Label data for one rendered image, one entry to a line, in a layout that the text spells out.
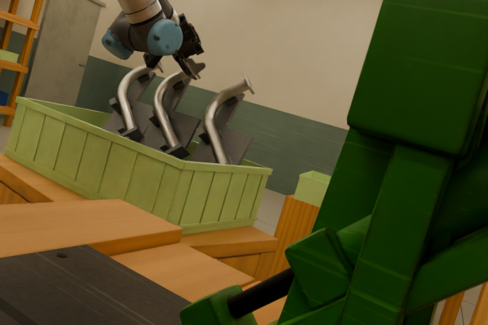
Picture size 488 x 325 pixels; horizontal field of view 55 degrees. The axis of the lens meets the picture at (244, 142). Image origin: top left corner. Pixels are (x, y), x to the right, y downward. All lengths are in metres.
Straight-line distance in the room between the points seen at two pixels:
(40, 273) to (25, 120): 0.94
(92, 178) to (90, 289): 0.72
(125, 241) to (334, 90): 6.75
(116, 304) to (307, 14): 7.33
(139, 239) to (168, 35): 0.49
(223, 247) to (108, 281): 0.64
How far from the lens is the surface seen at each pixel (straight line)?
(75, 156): 1.23
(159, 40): 0.99
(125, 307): 0.46
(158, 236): 0.69
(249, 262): 1.23
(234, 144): 1.27
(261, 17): 7.92
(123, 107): 1.46
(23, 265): 0.50
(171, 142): 1.30
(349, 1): 7.58
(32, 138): 1.37
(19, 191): 1.25
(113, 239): 0.62
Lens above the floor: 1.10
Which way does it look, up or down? 4 degrees down
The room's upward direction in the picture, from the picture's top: 16 degrees clockwise
